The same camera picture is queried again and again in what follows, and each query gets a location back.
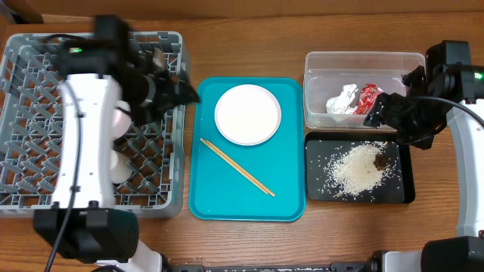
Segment wooden chopstick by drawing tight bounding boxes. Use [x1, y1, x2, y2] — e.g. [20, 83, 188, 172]
[199, 138, 271, 196]
[204, 139, 276, 198]

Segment rice and food scraps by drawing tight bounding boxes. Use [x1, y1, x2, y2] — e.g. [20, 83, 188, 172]
[315, 141, 402, 200]

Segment large white plate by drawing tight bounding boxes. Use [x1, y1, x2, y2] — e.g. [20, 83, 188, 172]
[214, 84, 282, 146]

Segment white paper cup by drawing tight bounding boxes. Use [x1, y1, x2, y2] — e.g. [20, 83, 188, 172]
[110, 150, 133, 184]

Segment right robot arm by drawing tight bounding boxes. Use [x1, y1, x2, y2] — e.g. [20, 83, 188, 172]
[363, 40, 483, 272]

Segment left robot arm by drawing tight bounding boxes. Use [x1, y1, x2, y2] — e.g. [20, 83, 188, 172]
[33, 15, 200, 271]

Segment red snack wrapper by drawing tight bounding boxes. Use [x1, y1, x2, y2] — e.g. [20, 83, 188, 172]
[355, 84, 383, 115]

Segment crumpled white tissue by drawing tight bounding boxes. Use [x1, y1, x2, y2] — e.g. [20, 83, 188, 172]
[326, 84, 358, 115]

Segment clear plastic bin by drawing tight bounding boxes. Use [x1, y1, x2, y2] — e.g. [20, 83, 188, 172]
[303, 51, 425, 130]

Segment black tray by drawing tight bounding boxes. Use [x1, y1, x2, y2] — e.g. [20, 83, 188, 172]
[305, 131, 415, 204]

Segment teal plastic tray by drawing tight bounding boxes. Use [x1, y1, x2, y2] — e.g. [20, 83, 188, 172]
[188, 77, 306, 221]

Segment grey plastic dish rack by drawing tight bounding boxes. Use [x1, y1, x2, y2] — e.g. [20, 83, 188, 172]
[1, 33, 185, 218]

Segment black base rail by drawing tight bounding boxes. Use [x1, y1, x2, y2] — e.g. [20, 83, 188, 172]
[162, 257, 383, 272]

